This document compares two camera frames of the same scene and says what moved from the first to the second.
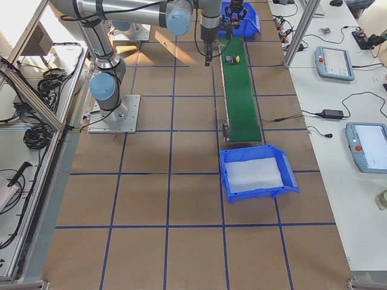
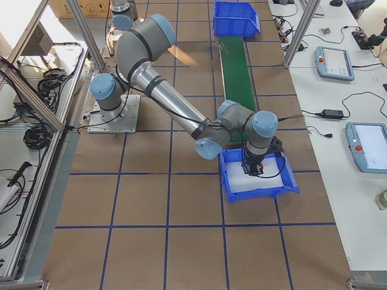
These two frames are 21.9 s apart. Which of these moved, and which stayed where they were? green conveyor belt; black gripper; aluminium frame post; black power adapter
Moved: black gripper
Stayed: black power adapter; aluminium frame post; green conveyor belt
